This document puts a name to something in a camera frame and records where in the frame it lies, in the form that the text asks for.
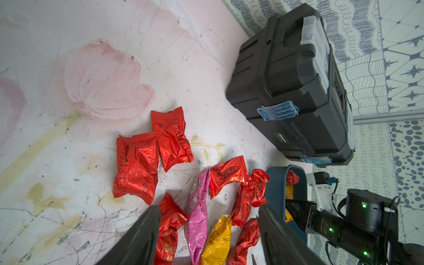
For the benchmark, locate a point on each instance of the red tea bag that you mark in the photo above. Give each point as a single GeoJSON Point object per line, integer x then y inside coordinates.
{"type": "Point", "coordinates": [249, 237]}
{"type": "Point", "coordinates": [231, 171]}
{"type": "Point", "coordinates": [259, 179]}
{"type": "Point", "coordinates": [292, 177]}
{"type": "Point", "coordinates": [172, 218]}
{"type": "Point", "coordinates": [173, 145]}
{"type": "Point", "coordinates": [137, 165]}
{"type": "Point", "coordinates": [243, 204]}

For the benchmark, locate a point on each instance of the yellow tea bag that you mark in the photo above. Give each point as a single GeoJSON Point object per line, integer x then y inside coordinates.
{"type": "Point", "coordinates": [289, 195]}
{"type": "Point", "coordinates": [218, 243]}

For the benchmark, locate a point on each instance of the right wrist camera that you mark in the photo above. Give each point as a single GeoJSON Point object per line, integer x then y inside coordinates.
{"type": "Point", "coordinates": [324, 188]}

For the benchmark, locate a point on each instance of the teal plastic storage box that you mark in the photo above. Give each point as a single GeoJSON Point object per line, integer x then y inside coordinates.
{"type": "Point", "coordinates": [276, 187]}

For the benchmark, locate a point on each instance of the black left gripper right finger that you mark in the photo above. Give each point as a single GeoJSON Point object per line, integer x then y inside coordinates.
{"type": "Point", "coordinates": [281, 245]}

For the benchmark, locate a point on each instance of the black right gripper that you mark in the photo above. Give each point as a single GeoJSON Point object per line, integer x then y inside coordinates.
{"type": "Point", "coordinates": [339, 232]}

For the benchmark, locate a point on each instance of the black plastic toolbox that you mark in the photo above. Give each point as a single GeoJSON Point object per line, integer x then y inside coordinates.
{"type": "Point", "coordinates": [287, 84]}

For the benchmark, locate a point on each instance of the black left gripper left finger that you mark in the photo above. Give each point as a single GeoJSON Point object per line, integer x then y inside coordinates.
{"type": "Point", "coordinates": [138, 245]}

